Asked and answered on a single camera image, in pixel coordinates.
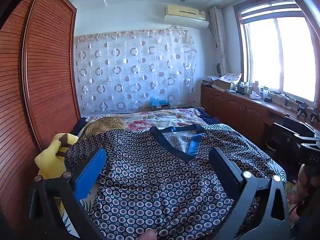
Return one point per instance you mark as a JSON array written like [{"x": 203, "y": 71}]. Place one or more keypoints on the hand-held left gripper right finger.
[{"x": 225, "y": 166}]

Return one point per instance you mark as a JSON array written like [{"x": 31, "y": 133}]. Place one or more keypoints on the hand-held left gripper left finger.
[{"x": 90, "y": 172}]

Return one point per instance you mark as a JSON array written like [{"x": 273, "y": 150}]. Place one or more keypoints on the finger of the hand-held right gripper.
[
  {"x": 306, "y": 138},
  {"x": 295, "y": 126}
]

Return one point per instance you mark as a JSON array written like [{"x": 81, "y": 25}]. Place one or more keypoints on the navy patterned shirt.
[{"x": 162, "y": 180}]

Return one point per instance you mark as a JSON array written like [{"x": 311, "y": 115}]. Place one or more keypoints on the person's left hand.
[{"x": 150, "y": 235}]

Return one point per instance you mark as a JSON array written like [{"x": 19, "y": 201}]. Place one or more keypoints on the palm leaf bed sheet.
[{"x": 92, "y": 197}]

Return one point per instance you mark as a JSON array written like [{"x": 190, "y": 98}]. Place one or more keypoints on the small black box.
[{"x": 268, "y": 99}]

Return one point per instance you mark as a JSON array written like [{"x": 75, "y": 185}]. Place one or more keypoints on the yellow plush toy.
[{"x": 52, "y": 155}]

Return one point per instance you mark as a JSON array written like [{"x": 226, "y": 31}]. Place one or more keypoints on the green-capped bottle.
[{"x": 264, "y": 92}]

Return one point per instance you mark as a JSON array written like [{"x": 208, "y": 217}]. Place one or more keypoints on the golden patterned pillow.
[{"x": 105, "y": 125}]

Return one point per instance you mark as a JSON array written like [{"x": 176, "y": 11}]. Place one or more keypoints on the long wooden cabinet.
[{"x": 237, "y": 107}]

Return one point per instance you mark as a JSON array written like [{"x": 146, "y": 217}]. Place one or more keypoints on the white small bottle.
[{"x": 246, "y": 89}]

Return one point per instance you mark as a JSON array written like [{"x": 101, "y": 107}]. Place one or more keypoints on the dark small bottle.
[{"x": 239, "y": 88}]

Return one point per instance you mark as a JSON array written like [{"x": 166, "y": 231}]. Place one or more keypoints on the large window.
[{"x": 287, "y": 55}]

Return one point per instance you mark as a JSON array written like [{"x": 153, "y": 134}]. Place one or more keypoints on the floral wrapping paper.
[{"x": 233, "y": 77}]

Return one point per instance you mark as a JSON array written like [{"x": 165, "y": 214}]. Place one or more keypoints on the floral blanket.
[{"x": 150, "y": 120}]

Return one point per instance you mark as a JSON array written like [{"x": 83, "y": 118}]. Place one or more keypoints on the open cardboard box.
[{"x": 222, "y": 84}]

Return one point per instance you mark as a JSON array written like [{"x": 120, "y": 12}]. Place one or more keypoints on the small cardboard box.
[{"x": 161, "y": 107}]

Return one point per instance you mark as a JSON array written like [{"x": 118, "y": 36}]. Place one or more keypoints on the dark stacked items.
[{"x": 207, "y": 80}]

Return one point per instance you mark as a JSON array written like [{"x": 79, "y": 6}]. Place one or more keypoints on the blue plastic toy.
[{"x": 160, "y": 102}]

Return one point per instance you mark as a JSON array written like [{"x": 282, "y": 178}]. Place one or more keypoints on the dark round fan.
[{"x": 219, "y": 70}]

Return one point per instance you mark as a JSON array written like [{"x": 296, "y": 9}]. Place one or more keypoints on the sheer circle-patterned curtain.
[{"x": 125, "y": 75}]

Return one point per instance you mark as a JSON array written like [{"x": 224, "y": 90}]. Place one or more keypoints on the wooden louvered wardrobe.
[{"x": 50, "y": 67}]

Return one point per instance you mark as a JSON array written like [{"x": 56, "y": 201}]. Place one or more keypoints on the white gathered window curtain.
[{"x": 220, "y": 42}]

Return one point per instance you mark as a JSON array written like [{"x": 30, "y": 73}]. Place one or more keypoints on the wall air conditioner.
[{"x": 185, "y": 11}]

